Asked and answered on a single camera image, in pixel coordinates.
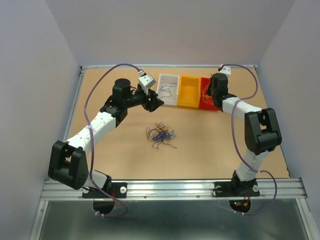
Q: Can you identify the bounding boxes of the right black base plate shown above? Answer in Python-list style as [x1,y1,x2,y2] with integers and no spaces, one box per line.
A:
[214,179,260,198]

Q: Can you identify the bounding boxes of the yellow plastic bin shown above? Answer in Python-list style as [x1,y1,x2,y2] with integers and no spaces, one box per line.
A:
[177,75,201,109]

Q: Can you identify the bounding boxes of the aluminium front rail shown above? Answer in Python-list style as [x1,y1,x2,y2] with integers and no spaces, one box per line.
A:
[40,178,308,202]

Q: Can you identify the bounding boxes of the coloured wire bundle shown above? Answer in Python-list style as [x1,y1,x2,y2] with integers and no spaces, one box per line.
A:
[145,121,179,150]

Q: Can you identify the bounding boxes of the blue wire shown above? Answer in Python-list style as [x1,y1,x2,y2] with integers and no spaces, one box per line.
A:
[157,81,177,100]

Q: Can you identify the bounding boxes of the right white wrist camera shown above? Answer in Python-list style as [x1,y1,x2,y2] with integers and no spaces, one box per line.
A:
[217,64,232,76]

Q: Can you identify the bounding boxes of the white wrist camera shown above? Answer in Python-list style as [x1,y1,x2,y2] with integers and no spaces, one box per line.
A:
[138,69,156,95]
[217,64,232,76]

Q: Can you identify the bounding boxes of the red plastic bin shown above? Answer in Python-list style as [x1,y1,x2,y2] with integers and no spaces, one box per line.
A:
[198,77,219,111]

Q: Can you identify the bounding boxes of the yellow wires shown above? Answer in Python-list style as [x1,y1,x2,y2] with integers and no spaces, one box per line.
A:
[201,83,216,105]

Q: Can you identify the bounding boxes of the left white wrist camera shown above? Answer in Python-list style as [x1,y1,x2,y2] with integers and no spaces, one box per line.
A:
[138,69,156,95]

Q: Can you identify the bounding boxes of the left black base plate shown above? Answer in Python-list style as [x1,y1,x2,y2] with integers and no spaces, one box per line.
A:
[82,182,128,199]

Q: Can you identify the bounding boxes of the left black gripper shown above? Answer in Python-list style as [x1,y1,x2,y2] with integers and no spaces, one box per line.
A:
[124,86,165,113]

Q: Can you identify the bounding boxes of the white plastic bin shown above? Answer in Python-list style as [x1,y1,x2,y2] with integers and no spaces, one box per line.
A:
[156,73,180,106]

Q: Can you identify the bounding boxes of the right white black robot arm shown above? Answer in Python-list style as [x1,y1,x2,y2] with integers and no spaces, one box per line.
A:
[207,73,282,198]

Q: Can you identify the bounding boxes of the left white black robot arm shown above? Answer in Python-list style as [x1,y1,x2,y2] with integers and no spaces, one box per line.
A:
[48,74,164,197]

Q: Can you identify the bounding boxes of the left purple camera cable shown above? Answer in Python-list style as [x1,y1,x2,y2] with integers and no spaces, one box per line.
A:
[83,63,147,218]

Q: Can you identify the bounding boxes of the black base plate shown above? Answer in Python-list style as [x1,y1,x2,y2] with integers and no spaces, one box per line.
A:
[214,179,260,198]
[82,182,128,199]

